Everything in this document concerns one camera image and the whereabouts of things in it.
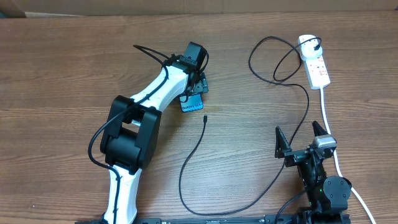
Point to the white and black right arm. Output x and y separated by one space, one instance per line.
327 195

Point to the white charger plug adapter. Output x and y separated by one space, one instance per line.
310 47

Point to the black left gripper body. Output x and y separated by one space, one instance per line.
201 86

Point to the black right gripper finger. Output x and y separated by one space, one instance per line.
282 146
318 130

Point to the white power strip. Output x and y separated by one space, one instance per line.
317 73

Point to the Samsung Galaxy smartphone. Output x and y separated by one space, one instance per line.
191 103

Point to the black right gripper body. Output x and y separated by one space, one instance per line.
295 157

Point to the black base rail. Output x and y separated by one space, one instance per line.
267 219

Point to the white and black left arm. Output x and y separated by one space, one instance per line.
132 128

